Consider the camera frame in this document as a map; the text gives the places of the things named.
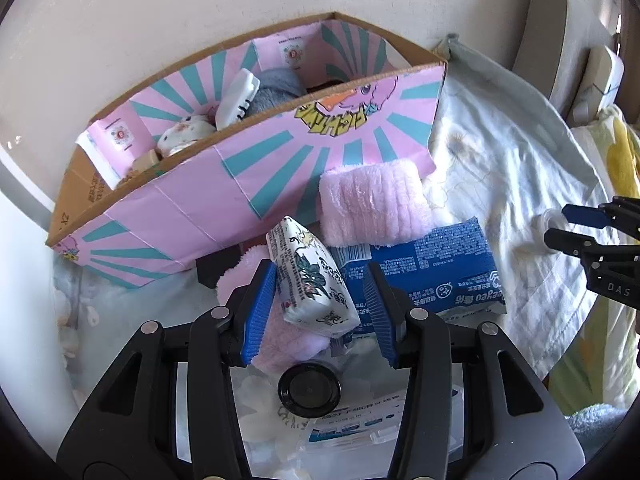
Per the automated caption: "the white plastic case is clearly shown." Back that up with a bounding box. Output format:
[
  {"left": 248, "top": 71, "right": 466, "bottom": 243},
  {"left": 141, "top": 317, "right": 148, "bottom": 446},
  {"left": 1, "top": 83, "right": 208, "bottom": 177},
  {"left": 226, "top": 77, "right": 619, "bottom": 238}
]
[{"left": 215, "top": 68, "right": 260, "bottom": 130}]

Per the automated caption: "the blue wet wipes pack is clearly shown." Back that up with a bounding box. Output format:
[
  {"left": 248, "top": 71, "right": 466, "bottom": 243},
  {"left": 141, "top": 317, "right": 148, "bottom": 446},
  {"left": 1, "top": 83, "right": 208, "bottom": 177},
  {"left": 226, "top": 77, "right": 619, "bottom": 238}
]
[{"left": 331, "top": 218, "right": 506, "bottom": 335}]

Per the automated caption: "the grey floral bed sheet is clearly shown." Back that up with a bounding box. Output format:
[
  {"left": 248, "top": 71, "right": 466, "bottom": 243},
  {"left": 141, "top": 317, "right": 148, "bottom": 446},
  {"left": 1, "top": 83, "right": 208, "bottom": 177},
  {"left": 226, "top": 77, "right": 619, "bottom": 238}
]
[{"left": 52, "top": 34, "right": 622, "bottom": 480}]

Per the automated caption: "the pink teal cardboard box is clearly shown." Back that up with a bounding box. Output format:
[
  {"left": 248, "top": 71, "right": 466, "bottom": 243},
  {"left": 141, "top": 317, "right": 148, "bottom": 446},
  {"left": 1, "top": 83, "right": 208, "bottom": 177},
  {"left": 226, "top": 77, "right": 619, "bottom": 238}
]
[{"left": 47, "top": 12, "right": 447, "bottom": 288}]

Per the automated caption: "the white blue paper sachet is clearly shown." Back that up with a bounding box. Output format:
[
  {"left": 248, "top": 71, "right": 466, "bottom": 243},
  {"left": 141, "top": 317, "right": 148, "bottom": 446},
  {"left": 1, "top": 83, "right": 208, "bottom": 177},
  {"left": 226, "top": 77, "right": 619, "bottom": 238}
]
[{"left": 297, "top": 376, "right": 464, "bottom": 461}]

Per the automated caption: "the white spotted sock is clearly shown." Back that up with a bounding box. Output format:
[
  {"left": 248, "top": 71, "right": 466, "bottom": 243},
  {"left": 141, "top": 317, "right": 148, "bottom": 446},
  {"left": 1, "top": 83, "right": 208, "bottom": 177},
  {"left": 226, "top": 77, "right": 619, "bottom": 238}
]
[{"left": 156, "top": 115, "right": 216, "bottom": 158}]

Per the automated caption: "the beige headboard cushion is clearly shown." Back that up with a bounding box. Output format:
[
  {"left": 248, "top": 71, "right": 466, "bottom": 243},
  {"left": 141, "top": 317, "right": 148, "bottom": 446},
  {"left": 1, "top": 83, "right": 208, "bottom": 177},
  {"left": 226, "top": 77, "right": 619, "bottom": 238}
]
[{"left": 512, "top": 0, "right": 625, "bottom": 127}]

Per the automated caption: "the pink fluffy towel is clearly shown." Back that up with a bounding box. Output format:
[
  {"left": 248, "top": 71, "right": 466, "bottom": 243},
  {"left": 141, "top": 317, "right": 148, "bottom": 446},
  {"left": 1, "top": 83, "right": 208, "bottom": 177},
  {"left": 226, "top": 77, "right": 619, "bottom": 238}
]
[
  {"left": 319, "top": 159, "right": 434, "bottom": 247},
  {"left": 216, "top": 245, "right": 331, "bottom": 375}
]

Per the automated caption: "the beige round cosmetic jar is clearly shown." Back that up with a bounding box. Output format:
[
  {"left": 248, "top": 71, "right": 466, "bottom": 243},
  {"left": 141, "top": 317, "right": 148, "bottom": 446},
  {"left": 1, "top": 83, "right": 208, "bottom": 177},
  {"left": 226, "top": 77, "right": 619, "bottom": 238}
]
[{"left": 131, "top": 150, "right": 160, "bottom": 172}]

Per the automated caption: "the black red lipstick box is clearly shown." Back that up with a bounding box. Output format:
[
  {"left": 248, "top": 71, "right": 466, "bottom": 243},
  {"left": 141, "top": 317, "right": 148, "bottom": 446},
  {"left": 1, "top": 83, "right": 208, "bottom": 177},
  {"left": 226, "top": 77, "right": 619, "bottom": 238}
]
[{"left": 195, "top": 244, "right": 243, "bottom": 289}]

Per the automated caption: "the grey fluffy slipper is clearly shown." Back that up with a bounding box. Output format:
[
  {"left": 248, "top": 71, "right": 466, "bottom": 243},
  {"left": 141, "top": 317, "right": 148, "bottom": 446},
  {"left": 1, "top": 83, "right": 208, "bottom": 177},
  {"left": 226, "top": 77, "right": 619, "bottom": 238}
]
[{"left": 245, "top": 68, "right": 307, "bottom": 118}]

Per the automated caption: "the black round jar lid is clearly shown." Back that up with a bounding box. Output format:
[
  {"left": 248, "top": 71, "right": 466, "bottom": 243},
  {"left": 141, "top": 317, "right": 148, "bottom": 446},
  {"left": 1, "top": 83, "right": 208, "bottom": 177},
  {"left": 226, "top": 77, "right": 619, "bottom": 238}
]
[{"left": 278, "top": 362, "right": 342, "bottom": 418}]

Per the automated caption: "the white printed tissue pack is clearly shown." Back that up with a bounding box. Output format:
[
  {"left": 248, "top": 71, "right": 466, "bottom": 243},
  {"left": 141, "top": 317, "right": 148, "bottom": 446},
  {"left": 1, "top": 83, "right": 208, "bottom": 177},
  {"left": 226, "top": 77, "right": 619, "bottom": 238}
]
[{"left": 267, "top": 216, "right": 360, "bottom": 339}]

